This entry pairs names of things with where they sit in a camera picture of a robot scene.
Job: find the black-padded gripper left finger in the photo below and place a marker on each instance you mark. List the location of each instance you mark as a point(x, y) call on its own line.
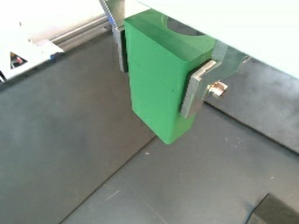
point(118, 10)

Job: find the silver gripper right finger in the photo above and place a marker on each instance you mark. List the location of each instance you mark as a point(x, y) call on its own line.
point(204, 81)

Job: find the green arch block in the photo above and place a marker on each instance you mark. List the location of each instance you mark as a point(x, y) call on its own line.
point(162, 56)

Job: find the aluminium frame rail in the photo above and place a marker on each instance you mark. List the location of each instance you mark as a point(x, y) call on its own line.
point(75, 36)

